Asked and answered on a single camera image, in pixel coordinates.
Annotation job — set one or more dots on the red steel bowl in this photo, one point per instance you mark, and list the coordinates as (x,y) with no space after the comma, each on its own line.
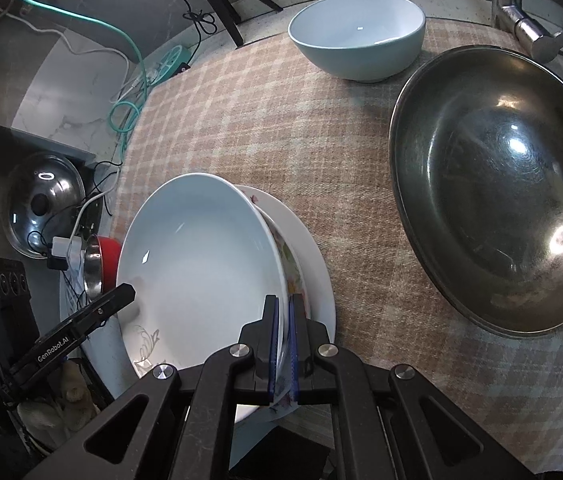
(110,260)

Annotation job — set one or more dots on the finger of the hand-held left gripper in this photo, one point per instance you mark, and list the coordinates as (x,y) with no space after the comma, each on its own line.
(109,305)

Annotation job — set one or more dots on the light blue bowl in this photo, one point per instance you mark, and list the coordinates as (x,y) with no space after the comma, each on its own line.
(356,25)

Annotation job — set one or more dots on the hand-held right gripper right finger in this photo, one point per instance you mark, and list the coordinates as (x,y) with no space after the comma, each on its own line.
(294,345)

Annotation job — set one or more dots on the stainless steel bowl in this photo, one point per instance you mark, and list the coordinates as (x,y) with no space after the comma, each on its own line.
(486,185)

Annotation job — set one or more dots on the steel pot lid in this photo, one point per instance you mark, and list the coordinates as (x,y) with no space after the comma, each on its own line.
(26,225)

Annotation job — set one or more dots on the white plate grey leaf pattern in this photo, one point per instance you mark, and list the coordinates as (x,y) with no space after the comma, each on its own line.
(196,260)

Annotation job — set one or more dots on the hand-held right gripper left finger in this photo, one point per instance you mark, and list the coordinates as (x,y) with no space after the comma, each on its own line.
(271,340)

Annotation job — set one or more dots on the white charger plug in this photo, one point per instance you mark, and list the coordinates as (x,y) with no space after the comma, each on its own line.
(64,247)

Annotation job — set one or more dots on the beige plaid cloth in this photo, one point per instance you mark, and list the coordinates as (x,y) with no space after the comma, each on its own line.
(311,135)

